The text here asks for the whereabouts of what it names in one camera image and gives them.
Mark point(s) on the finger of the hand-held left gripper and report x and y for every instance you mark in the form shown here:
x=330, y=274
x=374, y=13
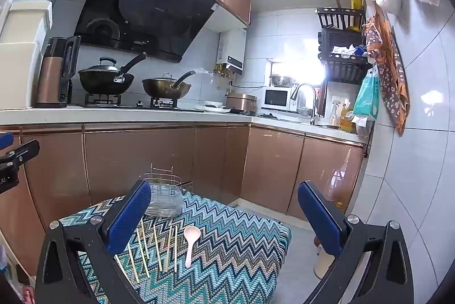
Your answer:
x=23, y=151
x=5, y=140

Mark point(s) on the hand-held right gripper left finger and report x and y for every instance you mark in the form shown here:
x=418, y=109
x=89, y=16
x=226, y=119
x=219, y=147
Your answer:
x=128, y=218

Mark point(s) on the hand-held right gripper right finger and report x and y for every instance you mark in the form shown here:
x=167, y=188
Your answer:
x=321, y=218

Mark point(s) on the wooden chopstick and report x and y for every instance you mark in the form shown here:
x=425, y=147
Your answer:
x=144, y=238
x=168, y=249
x=157, y=247
x=143, y=253
x=132, y=263
x=175, y=249
x=119, y=267

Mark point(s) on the clear utensil holder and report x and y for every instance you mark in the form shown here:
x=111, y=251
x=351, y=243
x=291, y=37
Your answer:
x=165, y=200

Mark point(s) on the beige plastic container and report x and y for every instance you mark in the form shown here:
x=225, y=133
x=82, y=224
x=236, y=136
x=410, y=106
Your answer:
x=325, y=261

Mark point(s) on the copper lower cabinets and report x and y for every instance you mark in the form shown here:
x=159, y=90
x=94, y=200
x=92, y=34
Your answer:
x=142, y=161

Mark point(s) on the pink plastic spoon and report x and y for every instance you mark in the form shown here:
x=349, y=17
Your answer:
x=191, y=236

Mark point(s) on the brown thermos kettle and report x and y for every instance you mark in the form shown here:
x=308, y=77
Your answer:
x=53, y=76

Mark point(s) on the white boxy unit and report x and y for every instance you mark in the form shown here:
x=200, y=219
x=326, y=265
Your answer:
x=21, y=58

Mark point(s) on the gas stove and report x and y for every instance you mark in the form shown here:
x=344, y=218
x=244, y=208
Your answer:
x=103, y=99

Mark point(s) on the zigzag patterned cloth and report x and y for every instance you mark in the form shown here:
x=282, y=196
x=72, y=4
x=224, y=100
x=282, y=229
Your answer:
x=231, y=254

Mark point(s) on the yellow bottle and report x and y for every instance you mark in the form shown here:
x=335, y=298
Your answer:
x=346, y=120

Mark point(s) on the white tissue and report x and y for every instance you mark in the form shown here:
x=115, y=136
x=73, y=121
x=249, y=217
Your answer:
x=359, y=120

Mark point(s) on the black wok with lid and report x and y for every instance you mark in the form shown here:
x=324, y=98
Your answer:
x=103, y=80

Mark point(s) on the pink printed packet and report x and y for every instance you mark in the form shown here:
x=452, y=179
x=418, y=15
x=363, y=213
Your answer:
x=28, y=295

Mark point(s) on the steel faucet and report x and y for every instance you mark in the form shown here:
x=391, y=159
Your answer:
x=312, y=101

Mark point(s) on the white microwave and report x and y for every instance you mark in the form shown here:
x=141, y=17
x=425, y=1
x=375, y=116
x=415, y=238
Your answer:
x=277, y=98

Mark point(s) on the teal plastic bag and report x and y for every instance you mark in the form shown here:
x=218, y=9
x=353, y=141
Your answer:
x=366, y=97

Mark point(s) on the brass wok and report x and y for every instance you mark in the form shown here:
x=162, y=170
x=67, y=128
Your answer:
x=160, y=87

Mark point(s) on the white plate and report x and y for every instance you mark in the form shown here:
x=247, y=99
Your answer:
x=209, y=108

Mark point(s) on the copper rice cooker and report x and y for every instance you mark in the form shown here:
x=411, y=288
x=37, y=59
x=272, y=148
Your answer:
x=241, y=103

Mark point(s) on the steel bowl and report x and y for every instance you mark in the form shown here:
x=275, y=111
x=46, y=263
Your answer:
x=280, y=80

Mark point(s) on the kitchen window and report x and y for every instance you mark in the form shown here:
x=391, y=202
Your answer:
x=302, y=72

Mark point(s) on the brown floral apron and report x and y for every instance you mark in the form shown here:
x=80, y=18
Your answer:
x=391, y=76

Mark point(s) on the black dish rack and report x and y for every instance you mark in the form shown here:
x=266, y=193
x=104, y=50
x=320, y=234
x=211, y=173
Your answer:
x=341, y=37

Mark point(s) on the white water heater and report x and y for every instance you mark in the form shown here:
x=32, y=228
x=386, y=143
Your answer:
x=231, y=47

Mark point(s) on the black range hood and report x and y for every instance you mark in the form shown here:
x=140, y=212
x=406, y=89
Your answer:
x=153, y=5

